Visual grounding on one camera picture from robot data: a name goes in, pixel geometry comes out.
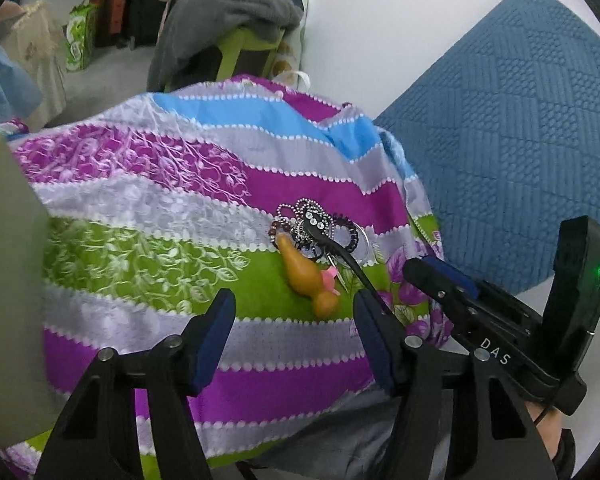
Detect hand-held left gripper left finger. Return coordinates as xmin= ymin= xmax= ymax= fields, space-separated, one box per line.
xmin=34 ymin=287 xmax=237 ymax=480

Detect silver ball chain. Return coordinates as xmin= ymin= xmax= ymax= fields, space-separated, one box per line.
xmin=277 ymin=197 xmax=331 ymax=233

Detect silver key ring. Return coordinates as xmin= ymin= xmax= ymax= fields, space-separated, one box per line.
xmin=352 ymin=222 xmax=377 ymax=267

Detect white cardboard box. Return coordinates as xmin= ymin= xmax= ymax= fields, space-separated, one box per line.
xmin=0 ymin=132 xmax=66 ymax=446

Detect green plastic chair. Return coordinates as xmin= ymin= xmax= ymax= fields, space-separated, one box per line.
xmin=215 ymin=27 xmax=286 ymax=83

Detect orange suitcase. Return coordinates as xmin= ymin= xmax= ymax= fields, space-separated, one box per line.
xmin=92 ymin=0 xmax=131 ymax=48

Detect black spiral hair tie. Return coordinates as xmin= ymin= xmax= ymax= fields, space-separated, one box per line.
xmin=325 ymin=215 xmax=361 ymax=255

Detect green shopping bag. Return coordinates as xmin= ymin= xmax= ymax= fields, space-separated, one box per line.
xmin=65 ymin=2 xmax=99 ymax=72

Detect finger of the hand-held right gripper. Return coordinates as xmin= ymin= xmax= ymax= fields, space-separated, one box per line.
xmin=403 ymin=257 xmax=473 ymax=322
xmin=422 ymin=256 xmax=480 ymax=299

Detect blue quilted pillow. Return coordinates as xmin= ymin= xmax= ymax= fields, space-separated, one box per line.
xmin=372 ymin=0 xmax=600 ymax=296

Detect black suitcase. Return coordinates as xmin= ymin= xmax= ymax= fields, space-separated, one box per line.
xmin=127 ymin=0 xmax=168 ymax=48

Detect person's right forearm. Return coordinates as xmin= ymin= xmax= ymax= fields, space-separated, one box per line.
xmin=527 ymin=400 xmax=578 ymax=480

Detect floral print bag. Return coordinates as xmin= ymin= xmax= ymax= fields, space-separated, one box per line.
xmin=275 ymin=0 xmax=314 ymax=87

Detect blue bed sheet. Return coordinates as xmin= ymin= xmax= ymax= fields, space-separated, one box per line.
xmin=0 ymin=40 xmax=43 ymax=131

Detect beige bed skirt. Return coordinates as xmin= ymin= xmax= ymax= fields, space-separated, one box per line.
xmin=0 ymin=2 xmax=69 ymax=128

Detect grey clothing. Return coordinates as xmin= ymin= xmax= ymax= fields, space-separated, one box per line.
xmin=147 ymin=0 xmax=305 ymax=93

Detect bunch of hair ties and chains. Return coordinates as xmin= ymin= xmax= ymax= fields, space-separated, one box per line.
xmin=302 ymin=212 xmax=378 ymax=293

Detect small pink hair accessory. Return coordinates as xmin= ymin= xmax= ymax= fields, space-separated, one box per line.
xmin=321 ymin=267 xmax=342 ymax=296

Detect person's grey trousers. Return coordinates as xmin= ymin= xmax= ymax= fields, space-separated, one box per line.
xmin=240 ymin=380 xmax=461 ymax=480

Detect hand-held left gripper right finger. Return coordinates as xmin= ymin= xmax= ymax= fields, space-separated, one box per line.
xmin=354 ymin=290 xmax=561 ymax=480

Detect striped floral blanket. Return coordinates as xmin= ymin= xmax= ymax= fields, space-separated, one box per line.
xmin=0 ymin=74 xmax=456 ymax=480

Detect wooden gourd pendant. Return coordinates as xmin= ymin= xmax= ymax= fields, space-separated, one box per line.
xmin=276 ymin=234 xmax=340 ymax=319

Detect dark bead bracelet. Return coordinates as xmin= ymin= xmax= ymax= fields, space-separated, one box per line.
xmin=268 ymin=215 xmax=301 ymax=250

